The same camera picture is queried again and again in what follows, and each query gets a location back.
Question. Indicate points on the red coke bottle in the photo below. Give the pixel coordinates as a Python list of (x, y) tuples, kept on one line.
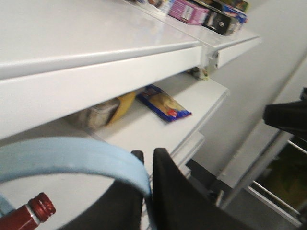
[(29, 216)]

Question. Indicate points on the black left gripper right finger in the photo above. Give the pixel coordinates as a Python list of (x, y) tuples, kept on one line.
[(179, 206)]

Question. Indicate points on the white metal store shelving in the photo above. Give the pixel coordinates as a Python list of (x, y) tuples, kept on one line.
[(58, 57)]

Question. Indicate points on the blue snack bag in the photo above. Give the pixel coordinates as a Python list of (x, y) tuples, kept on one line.
[(165, 106)]

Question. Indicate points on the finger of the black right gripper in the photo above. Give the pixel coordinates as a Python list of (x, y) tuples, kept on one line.
[(289, 117)]

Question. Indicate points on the yellow labelled cookie box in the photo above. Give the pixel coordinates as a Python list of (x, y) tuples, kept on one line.
[(102, 114)]

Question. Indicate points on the white metal rack frame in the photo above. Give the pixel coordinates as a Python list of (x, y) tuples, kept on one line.
[(278, 179)]

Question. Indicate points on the black box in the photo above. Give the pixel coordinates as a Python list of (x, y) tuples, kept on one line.
[(220, 22)]

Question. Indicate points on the light blue plastic basket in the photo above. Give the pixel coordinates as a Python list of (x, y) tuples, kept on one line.
[(75, 155)]

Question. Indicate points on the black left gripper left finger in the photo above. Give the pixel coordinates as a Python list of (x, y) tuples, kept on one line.
[(119, 208)]

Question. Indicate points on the pink box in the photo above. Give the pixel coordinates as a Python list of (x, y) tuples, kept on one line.
[(188, 12)]

